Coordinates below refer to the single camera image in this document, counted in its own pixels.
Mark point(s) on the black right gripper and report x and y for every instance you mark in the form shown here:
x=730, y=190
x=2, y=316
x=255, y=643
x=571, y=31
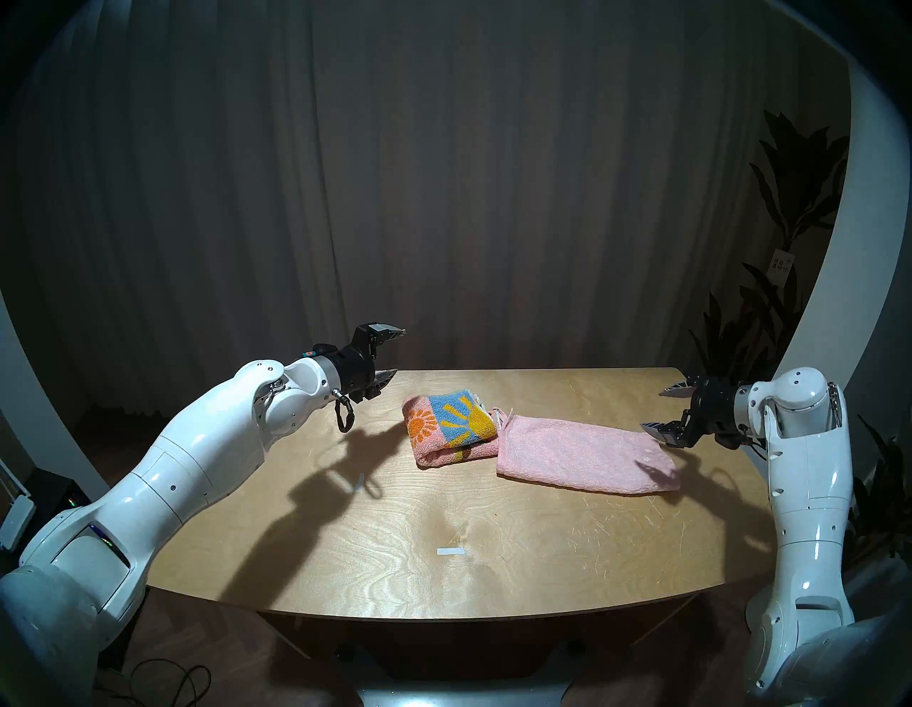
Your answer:
x=712, y=410

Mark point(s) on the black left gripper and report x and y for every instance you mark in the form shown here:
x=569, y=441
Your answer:
x=353, y=370

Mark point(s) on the sunflower print terry towel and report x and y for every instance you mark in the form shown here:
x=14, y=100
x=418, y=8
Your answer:
x=449, y=427

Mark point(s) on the plain pink terry towel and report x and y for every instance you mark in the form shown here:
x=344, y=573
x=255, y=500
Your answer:
x=584, y=456

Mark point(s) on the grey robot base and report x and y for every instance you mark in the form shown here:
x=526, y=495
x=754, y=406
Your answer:
x=463, y=697

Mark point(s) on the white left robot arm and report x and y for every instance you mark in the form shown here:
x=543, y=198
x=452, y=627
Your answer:
x=199, y=456

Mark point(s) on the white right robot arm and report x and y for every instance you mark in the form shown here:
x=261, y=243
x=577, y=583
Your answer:
x=812, y=499

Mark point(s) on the white paper plant tag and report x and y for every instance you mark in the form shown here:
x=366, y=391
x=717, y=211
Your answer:
x=782, y=267

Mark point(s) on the grey pleated curtain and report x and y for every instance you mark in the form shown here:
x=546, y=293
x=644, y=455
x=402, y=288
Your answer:
x=427, y=178

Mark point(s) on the dark spiky potted plant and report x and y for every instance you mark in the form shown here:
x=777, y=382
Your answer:
x=890, y=492

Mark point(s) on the tall dark leafy plant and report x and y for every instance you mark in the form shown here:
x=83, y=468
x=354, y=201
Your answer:
x=798, y=178

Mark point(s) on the black computer tower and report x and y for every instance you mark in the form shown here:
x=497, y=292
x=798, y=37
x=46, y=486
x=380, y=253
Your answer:
x=57, y=492

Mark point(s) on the white plastic box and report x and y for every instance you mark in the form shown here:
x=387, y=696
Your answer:
x=18, y=520

